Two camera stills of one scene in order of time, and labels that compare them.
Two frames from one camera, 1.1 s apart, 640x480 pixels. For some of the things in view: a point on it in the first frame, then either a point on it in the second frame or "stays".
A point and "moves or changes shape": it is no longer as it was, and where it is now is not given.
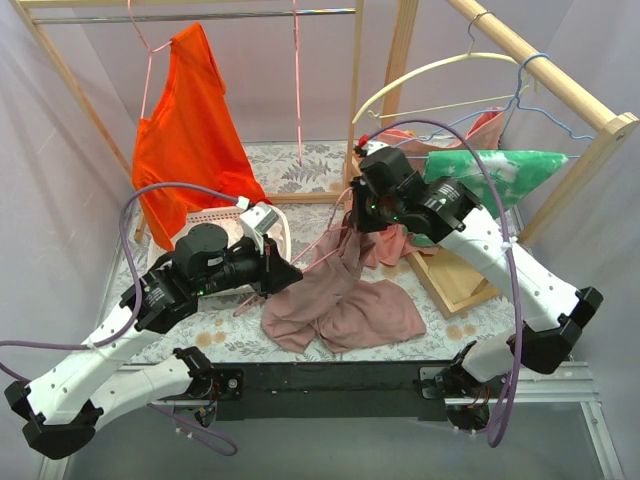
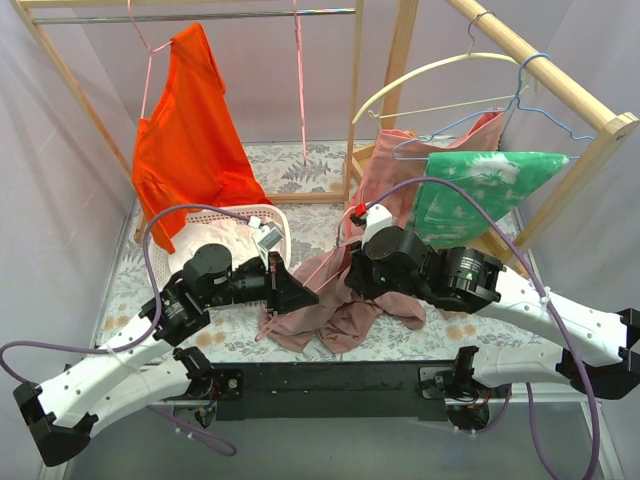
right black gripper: [361, 203] -> [357, 279]
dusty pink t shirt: [333, 300] moves or changes shape
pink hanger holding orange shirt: [151, 51] stays
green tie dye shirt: [516, 172] stays
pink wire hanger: [339, 203] -> [338, 245]
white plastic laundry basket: [229, 219] stays
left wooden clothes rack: [40, 12] stays
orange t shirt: [193, 139] stays
